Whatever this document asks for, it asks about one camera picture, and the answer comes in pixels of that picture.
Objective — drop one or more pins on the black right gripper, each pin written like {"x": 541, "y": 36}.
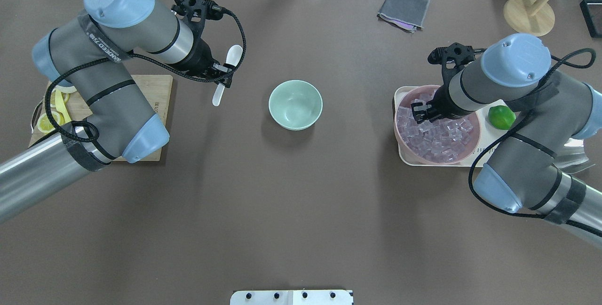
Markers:
{"x": 440, "y": 99}

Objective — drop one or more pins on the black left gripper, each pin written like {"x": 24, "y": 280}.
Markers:
{"x": 200, "y": 58}

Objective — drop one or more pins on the white plastic spoon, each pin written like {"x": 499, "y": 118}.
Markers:
{"x": 233, "y": 58}

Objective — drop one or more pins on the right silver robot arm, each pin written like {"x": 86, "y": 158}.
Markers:
{"x": 521, "y": 177}

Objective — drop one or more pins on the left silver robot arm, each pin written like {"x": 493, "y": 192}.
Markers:
{"x": 97, "y": 111}

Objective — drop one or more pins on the pink bowl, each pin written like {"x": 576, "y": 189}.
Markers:
{"x": 441, "y": 143}

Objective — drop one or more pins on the mint green bowl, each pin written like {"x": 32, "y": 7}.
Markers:
{"x": 295, "y": 105}

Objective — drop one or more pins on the metal ice scoop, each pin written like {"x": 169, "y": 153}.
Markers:
{"x": 571, "y": 158}

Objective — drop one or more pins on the cream plastic tray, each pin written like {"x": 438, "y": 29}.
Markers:
{"x": 482, "y": 136}

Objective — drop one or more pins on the green lime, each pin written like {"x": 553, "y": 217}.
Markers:
{"x": 501, "y": 117}

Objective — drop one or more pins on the grey folded cloth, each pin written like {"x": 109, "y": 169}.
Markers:
{"x": 409, "y": 15}

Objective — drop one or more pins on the wooden cup tree stand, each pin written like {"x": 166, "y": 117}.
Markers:
{"x": 529, "y": 16}

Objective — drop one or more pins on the yellow plastic knife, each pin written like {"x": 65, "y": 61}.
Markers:
{"x": 60, "y": 105}

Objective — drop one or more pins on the lemon slices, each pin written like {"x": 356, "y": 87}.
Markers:
{"x": 43, "y": 124}

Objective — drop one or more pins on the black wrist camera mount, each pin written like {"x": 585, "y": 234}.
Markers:
{"x": 453, "y": 59}

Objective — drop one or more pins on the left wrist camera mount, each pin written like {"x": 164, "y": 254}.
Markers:
{"x": 194, "y": 13}

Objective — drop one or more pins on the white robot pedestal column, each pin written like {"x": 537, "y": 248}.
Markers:
{"x": 293, "y": 297}

